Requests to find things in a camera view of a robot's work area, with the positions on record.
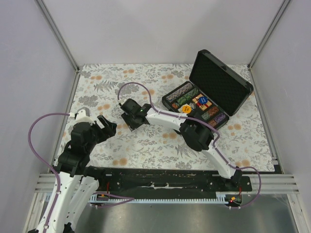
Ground yellow big blind button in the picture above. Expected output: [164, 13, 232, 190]
[181, 104, 192, 114]

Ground keys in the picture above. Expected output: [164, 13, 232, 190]
[189, 102, 196, 110]

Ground red playing card deck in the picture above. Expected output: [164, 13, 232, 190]
[192, 94, 212, 111]

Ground blue small blind button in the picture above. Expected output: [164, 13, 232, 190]
[198, 96, 208, 104]

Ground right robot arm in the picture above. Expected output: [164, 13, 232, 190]
[119, 99, 242, 191]

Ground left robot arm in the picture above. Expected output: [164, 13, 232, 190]
[32, 109, 117, 233]

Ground floral table mat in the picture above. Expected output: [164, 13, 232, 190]
[71, 64, 275, 172]

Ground blue orange chip row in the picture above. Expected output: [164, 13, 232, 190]
[166, 83, 193, 102]

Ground green blue chip row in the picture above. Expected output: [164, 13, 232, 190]
[201, 112, 210, 120]

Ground black poker chip case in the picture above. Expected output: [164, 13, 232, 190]
[162, 50, 254, 130]

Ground purple chip row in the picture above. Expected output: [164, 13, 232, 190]
[214, 113, 226, 123]

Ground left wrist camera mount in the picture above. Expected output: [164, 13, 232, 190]
[69, 107, 95, 124]

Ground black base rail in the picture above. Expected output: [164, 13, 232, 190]
[98, 168, 253, 198]

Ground white cable duct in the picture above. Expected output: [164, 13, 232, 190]
[89, 193, 242, 206]

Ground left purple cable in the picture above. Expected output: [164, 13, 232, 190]
[28, 112, 71, 233]

